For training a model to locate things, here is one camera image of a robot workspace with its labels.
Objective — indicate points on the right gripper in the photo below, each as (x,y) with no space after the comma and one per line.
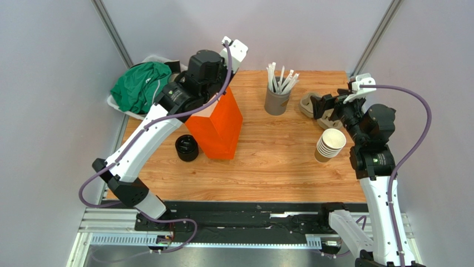
(331,105)

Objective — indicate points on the pulp cup carrier tray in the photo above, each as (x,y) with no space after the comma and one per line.
(306,108)

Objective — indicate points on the orange paper bag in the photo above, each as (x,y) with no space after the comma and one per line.
(217,128)

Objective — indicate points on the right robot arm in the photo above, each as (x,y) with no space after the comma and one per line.
(375,169)

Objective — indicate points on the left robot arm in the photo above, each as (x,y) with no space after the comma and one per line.
(206,80)

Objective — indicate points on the black coffee cup lids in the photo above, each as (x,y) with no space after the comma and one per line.
(187,148)

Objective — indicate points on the stack of paper cups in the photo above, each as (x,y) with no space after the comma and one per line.
(329,145)

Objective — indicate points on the wrapped white straws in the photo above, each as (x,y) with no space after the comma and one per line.
(280,84)

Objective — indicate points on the grey straw holder cup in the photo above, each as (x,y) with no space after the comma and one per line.
(275,103)

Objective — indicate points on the white plastic basket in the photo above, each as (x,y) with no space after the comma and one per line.
(156,58)

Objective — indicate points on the black cloth in basket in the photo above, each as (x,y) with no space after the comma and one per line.
(174,66)

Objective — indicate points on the green jacket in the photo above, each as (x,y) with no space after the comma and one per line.
(135,90)

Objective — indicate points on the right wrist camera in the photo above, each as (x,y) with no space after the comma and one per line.
(360,86)

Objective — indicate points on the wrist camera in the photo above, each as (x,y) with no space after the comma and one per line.
(238,52)
(360,86)

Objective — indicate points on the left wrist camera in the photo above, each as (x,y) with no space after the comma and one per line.
(238,52)

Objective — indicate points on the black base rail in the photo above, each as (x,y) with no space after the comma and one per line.
(225,222)

